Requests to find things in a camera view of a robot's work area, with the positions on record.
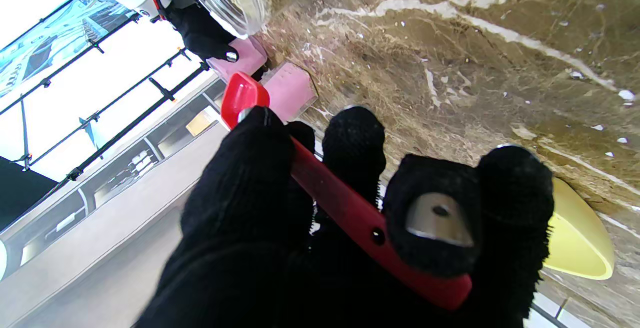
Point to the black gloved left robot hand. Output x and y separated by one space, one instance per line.
240 193

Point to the built-in lit shelving alcove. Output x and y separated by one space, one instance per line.
100 188

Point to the pink container with white lid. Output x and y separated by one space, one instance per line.
292 92

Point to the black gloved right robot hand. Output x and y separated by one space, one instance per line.
200 32

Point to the beige patterned box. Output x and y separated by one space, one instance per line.
200 122

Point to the pink plastic measuring cup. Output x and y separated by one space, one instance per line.
250 55

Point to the red plastic measuring spoon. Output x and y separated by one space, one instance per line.
345 208

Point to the yellow plastic bowl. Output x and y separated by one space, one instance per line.
575 238

